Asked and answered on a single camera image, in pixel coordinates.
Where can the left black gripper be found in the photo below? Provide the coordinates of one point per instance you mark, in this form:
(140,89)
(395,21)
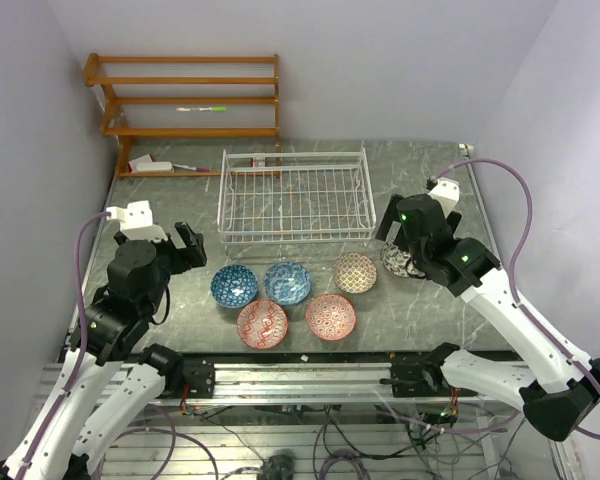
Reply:
(182,257)

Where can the brown lattice pattern bowl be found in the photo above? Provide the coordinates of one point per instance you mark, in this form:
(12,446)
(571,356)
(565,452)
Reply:
(354,273)

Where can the blue triangle pattern bowl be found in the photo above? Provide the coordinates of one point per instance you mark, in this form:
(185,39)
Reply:
(234,286)

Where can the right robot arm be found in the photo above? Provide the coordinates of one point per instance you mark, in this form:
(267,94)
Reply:
(558,386)

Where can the pink floral pattern bowl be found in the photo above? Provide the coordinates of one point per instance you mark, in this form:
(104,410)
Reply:
(398,262)

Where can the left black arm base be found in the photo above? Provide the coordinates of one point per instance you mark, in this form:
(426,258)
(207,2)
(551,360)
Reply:
(199,379)

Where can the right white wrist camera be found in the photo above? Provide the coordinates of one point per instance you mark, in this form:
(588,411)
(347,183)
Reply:
(446,192)

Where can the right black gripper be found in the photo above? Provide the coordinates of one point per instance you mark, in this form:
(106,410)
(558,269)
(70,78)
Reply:
(390,217)

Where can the pink white marker pen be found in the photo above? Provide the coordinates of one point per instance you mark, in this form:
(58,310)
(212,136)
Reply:
(191,168)

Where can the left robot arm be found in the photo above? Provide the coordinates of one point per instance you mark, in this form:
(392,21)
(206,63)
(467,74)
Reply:
(74,429)

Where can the aluminium rail frame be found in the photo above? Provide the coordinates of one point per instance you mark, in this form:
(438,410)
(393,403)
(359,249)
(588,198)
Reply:
(339,421)

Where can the wooden shelf rack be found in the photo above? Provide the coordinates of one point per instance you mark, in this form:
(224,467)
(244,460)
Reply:
(114,123)

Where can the white eraser block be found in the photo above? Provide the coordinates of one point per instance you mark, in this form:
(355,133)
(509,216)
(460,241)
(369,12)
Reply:
(147,164)

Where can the small red white box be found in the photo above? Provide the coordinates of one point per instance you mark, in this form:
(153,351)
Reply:
(258,162)

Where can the red swirl pattern bowl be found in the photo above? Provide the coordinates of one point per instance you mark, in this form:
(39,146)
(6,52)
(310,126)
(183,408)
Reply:
(262,324)

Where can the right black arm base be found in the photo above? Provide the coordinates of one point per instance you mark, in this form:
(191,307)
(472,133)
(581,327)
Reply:
(416,380)

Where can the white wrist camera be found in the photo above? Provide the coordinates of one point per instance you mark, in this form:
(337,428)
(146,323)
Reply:
(446,192)
(136,222)

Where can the green white marker pen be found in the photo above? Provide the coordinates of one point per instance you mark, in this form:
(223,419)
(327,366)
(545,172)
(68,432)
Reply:
(202,109)

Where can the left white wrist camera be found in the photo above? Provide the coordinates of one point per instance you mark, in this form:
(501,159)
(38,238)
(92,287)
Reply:
(136,222)

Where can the blue wave pattern bowl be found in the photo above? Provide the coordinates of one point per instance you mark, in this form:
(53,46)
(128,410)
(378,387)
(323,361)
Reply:
(287,283)

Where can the white wire dish rack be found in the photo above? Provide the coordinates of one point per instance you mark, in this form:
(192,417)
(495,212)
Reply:
(298,197)

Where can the red circle pattern bowl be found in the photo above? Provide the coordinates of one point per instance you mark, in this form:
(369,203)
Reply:
(331,317)

